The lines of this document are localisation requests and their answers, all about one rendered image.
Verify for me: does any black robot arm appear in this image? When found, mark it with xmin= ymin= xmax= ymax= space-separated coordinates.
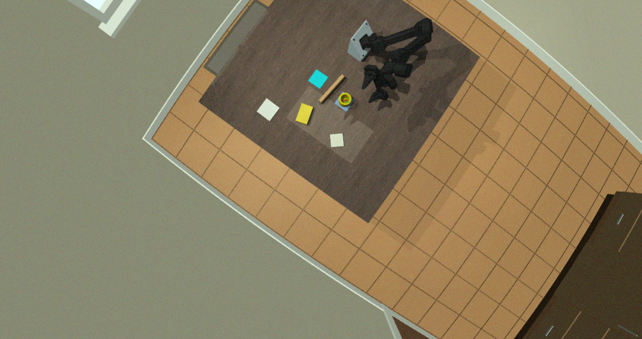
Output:
xmin=359 ymin=18 xmax=433 ymax=90

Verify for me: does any yellow cup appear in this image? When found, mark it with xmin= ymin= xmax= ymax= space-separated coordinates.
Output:
xmin=339 ymin=92 xmax=351 ymax=107

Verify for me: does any yellow block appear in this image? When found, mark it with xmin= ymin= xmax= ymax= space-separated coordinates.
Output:
xmin=296 ymin=104 xmax=313 ymax=125

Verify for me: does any tan wooden bar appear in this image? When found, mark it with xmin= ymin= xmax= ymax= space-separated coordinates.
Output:
xmin=319 ymin=74 xmax=344 ymax=104

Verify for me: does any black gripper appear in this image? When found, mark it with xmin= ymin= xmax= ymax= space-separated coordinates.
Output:
xmin=362 ymin=64 xmax=391 ymax=103

